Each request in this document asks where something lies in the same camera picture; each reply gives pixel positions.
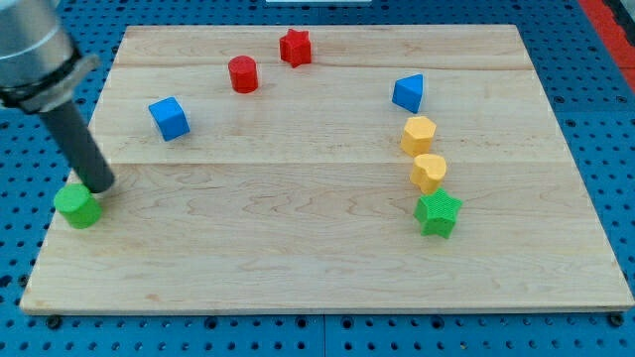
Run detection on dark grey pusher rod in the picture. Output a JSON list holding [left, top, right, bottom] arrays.
[[39, 101, 115, 193]]

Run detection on red star block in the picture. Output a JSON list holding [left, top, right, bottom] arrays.
[[279, 29, 313, 67]]

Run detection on yellow heart block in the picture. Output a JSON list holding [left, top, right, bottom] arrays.
[[410, 154, 447, 194]]

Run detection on blue cube block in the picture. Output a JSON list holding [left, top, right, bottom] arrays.
[[148, 97, 191, 142]]

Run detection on wooden board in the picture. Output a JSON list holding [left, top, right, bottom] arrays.
[[21, 25, 634, 315]]

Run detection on blue triangle block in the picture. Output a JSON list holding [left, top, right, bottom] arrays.
[[392, 73, 425, 113]]

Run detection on red strip at right corner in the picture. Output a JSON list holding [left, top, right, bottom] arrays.
[[578, 0, 634, 89]]

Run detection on green star block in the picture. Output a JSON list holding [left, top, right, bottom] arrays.
[[413, 187, 462, 239]]

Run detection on green cylinder block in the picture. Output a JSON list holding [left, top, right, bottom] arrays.
[[54, 183, 102, 229]]

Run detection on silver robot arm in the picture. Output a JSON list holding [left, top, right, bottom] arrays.
[[1, 0, 115, 193]]

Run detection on yellow hexagon block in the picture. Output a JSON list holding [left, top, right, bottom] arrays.
[[400, 116, 437, 157]]

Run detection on red cylinder block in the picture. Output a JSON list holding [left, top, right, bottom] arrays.
[[228, 56, 259, 93]]

